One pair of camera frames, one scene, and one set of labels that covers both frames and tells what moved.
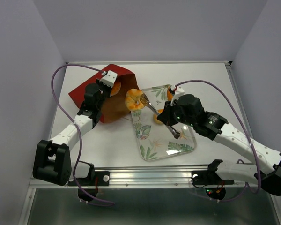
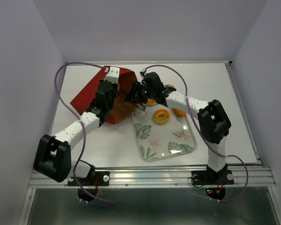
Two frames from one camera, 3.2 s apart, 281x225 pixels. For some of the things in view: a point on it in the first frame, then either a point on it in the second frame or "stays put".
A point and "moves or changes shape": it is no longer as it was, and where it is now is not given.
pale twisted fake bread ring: [133, 100] moves or changes shape
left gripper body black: [105, 91] → [114, 89]
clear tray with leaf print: [157, 141] stays put
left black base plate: [97, 178] stays put
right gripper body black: [173, 115] → [143, 93]
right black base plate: [208, 177] stays put
